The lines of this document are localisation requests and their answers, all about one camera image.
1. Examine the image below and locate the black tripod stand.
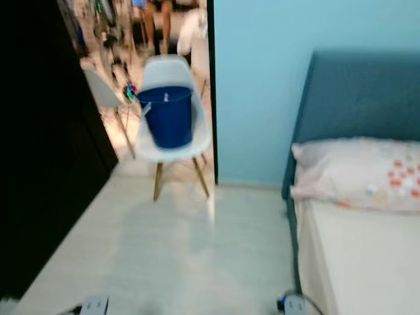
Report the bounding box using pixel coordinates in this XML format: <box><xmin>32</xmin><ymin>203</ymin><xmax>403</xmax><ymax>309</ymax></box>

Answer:
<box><xmin>92</xmin><ymin>0</ymin><xmax>125</xmax><ymax>70</ymax></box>

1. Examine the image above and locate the blue plastic bucket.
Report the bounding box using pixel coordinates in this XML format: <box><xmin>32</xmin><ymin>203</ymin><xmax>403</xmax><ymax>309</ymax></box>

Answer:
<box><xmin>138</xmin><ymin>85</ymin><xmax>195</xmax><ymax>150</ymax></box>

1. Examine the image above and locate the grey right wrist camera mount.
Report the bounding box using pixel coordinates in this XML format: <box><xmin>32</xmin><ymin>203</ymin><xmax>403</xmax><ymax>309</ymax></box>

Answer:
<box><xmin>279</xmin><ymin>294</ymin><xmax>309</xmax><ymax>315</ymax></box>

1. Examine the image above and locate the white cloth bundle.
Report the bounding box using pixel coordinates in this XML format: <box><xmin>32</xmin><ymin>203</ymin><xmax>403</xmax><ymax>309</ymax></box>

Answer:
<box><xmin>178</xmin><ymin>9</ymin><xmax>208</xmax><ymax>57</ymax></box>

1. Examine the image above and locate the pink pillow with orange print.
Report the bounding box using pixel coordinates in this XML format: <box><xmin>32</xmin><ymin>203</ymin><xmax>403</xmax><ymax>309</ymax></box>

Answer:
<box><xmin>291</xmin><ymin>136</ymin><xmax>420</xmax><ymax>211</ymax></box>

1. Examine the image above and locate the black wardrobe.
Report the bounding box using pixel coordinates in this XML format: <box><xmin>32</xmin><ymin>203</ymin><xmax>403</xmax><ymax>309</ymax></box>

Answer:
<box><xmin>0</xmin><ymin>0</ymin><xmax>119</xmax><ymax>301</ymax></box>

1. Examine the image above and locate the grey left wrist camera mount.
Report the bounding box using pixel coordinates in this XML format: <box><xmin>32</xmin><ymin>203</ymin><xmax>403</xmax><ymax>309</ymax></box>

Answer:
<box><xmin>82</xmin><ymin>297</ymin><xmax>110</xmax><ymax>315</ymax></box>

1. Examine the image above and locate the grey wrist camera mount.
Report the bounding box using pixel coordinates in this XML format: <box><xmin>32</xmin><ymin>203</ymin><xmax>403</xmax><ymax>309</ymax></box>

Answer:
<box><xmin>279</xmin><ymin>294</ymin><xmax>309</xmax><ymax>315</ymax></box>
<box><xmin>82</xmin><ymin>297</ymin><xmax>110</xmax><ymax>315</ymax></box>

